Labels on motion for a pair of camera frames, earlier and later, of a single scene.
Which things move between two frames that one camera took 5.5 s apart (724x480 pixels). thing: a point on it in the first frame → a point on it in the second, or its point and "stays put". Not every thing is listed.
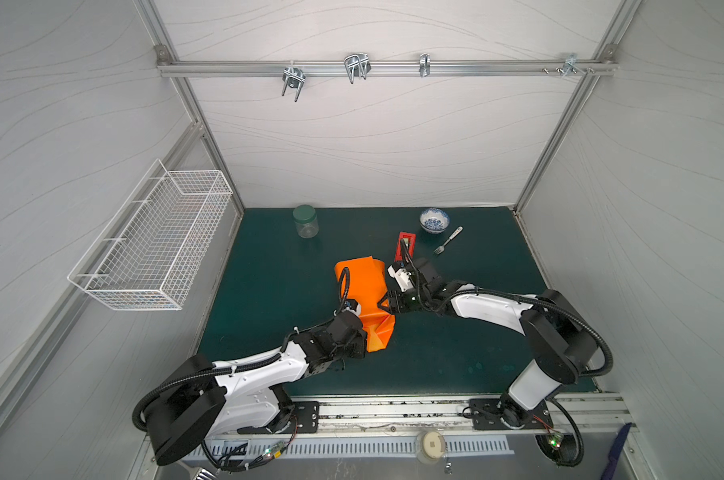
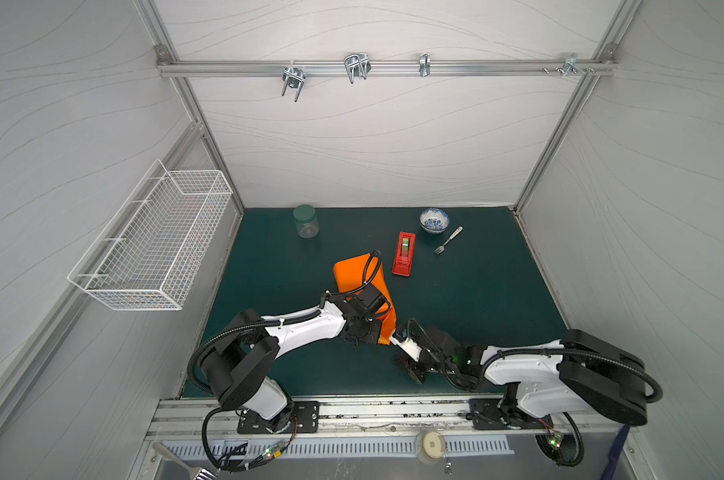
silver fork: [440, 249] stays put
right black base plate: [486, 414] stays put
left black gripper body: [356, 348] → [369, 330]
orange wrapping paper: [368, 288] stays put
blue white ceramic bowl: [434, 221] stays put
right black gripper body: [406, 267] → [420, 354]
